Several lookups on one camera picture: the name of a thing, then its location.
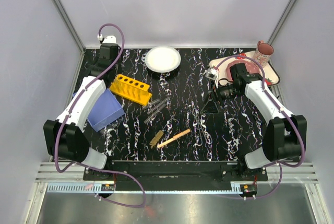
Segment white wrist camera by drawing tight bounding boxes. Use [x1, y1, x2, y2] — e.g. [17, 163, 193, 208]
[205, 68, 219, 80]
[97, 34, 117, 44]

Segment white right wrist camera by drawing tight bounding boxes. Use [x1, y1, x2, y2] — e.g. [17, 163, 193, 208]
[205, 68, 219, 80]

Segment clear glass test tube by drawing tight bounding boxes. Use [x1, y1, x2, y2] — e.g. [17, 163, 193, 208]
[148, 100, 167, 115]
[148, 99, 160, 107]
[144, 103, 166, 124]

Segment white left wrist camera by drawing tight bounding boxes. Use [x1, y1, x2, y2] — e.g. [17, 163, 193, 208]
[97, 34, 117, 44]

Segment white paper plate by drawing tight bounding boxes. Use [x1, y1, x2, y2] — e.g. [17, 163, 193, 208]
[145, 46, 181, 73]

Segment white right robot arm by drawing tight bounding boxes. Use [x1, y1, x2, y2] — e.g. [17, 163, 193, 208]
[202, 63, 307, 170]

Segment wooden test tube clamp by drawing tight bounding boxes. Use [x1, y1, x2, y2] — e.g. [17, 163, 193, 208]
[157, 129, 191, 148]

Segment yellow test tube rack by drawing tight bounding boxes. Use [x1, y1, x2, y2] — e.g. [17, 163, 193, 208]
[109, 74, 152, 106]

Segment brown test tube brush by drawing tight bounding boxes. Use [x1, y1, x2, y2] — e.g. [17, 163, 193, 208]
[149, 130, 163, 149]

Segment pink dotted plate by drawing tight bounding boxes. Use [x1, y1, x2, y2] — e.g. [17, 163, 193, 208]
[225, 60, 261, 81]

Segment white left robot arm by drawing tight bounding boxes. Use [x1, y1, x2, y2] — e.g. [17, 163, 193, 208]
[43, 43, 124, 173]

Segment blue plastic bin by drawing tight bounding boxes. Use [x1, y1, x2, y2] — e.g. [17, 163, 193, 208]
[57, 82, 124, 132]

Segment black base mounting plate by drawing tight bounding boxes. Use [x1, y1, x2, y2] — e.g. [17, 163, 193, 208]
[83, 160, 269, 191]

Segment metal wire tongs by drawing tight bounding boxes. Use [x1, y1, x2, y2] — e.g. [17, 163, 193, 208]
[192, 102, 206, 145]

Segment pink patterned mug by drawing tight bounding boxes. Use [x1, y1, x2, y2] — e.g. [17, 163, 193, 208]
[253, 40, 274, 67]

